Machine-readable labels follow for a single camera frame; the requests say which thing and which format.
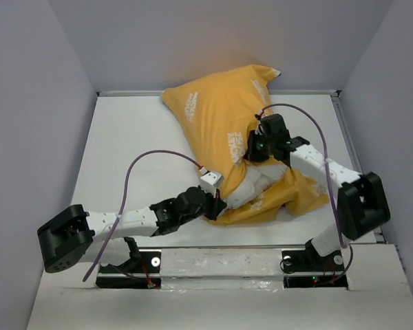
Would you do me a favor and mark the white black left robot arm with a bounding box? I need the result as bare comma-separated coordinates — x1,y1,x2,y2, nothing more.
37,186,226,274

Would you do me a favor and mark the yellow printed pillowcase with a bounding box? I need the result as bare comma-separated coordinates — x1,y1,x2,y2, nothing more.
161,65,329,226

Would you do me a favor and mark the white pillow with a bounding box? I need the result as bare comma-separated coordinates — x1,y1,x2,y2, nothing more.
224,162,288,209

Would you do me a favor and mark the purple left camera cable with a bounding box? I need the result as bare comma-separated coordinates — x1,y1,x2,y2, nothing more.
82,150,207,283

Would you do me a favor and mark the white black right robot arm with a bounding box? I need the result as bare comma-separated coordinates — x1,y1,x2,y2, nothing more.
244,114,390,270

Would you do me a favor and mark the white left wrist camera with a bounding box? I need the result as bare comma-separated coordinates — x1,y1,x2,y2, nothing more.
199,166,224,197

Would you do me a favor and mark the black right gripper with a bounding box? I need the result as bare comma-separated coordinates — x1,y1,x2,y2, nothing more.
240,129,275,161

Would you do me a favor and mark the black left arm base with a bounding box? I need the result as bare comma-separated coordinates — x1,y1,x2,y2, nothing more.
95,237,162,289

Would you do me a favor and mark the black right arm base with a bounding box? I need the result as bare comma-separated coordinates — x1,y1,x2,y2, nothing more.
279,241,348,289

